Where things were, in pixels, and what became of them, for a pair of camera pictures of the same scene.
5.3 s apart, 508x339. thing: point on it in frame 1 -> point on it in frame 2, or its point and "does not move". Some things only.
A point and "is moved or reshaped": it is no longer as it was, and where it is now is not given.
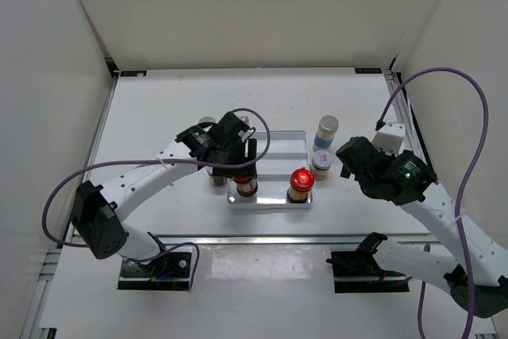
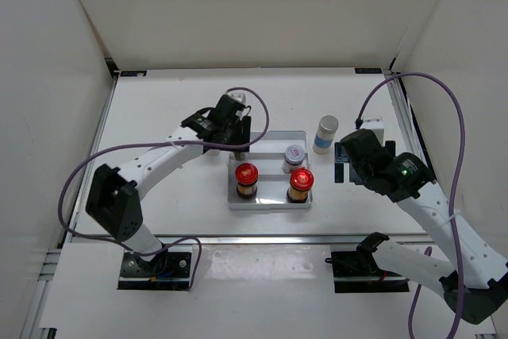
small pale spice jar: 321,164 -> 294,156
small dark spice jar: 218,180 is moved or reshaped
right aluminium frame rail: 403,111 does not move
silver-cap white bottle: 326,131 does not move
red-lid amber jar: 302,181 does not move
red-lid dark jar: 246,186 does not move
